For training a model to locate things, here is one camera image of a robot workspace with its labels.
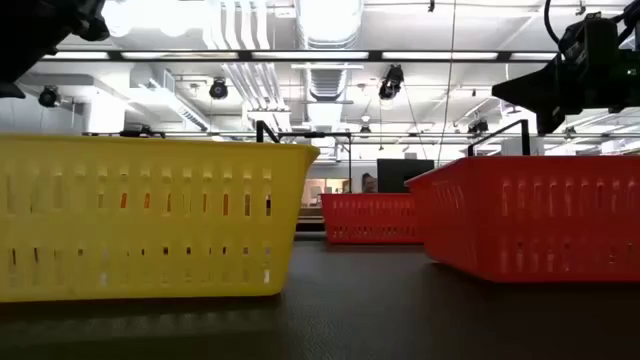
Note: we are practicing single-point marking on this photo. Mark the red plastic basket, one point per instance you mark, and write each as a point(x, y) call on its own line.
point(370, 220)

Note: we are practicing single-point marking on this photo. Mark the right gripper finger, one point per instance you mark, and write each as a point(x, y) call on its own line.
point(550, 107)
point(545, 82)

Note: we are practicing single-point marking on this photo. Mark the yellow plastic basket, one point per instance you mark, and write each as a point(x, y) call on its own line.
point(150, 225)

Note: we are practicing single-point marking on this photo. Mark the person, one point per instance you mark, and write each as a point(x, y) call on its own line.
point(369, 184)

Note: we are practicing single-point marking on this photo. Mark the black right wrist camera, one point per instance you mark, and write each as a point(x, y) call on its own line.
point(590, 40)

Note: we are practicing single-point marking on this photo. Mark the black monitor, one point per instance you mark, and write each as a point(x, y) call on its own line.
point(405, 175)

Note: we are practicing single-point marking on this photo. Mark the overhead light bar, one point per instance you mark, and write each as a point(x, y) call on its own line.
point(245, 55)

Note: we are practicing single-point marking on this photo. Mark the orange plastic basket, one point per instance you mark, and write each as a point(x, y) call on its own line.
point(550, 225)

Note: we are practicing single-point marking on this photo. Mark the black table mat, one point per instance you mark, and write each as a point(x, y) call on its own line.
point(320, 320)

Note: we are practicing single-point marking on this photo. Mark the black ceiling spotlight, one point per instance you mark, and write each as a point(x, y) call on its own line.
point(391, 82)
point(48, 96)
point(218, 89)

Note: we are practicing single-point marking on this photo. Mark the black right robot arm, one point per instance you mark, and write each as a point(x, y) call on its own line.
point(627, 85)

